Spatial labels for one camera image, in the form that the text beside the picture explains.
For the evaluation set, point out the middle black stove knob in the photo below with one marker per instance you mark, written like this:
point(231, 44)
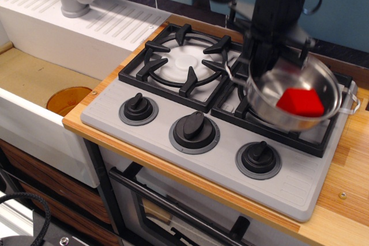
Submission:
point(194, 134)

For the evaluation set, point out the black burner grate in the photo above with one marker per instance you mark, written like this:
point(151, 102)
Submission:
point(232, 107)
point(182, 66)

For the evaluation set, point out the right black burner grate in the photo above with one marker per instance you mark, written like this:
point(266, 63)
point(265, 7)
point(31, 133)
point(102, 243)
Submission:
point(232, 107)

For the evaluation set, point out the black stove knob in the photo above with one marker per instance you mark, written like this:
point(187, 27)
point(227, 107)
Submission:
point(194, 134)
point(138, 110)
point(258, 160)

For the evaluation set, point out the wooden drawer fronts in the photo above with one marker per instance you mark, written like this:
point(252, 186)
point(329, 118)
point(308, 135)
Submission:
point(74, 205)

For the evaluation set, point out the grey toy stove top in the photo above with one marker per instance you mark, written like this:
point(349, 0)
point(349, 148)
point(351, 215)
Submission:
point(293, 191)

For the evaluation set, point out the right black stove knob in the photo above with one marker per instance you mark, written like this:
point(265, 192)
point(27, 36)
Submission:
point(258, 160)

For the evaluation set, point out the left black burner grate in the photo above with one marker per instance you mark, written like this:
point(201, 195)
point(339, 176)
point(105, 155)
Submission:
point(182, 66)

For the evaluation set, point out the red cube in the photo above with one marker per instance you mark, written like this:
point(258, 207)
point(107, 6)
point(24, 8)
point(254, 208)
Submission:
point(301, 102)

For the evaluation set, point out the oven door with black handle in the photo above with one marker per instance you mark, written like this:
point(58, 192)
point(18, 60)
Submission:
point(175, 224)

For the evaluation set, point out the stainless steel pan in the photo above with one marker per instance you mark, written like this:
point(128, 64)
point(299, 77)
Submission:
point(264, 93)

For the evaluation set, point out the white toy sink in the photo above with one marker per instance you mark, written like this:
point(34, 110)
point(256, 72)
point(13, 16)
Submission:
point(43, 52)

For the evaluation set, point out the black gripper with plate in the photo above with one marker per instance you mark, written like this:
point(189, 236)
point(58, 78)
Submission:
point(268, 26)

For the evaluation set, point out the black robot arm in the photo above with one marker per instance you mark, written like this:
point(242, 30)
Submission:
point(270, 31)

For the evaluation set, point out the left black stove knob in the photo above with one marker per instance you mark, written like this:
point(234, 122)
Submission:
point(138, 110)

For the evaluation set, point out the orange plastic plate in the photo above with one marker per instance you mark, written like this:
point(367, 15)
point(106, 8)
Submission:
point(63, 101)

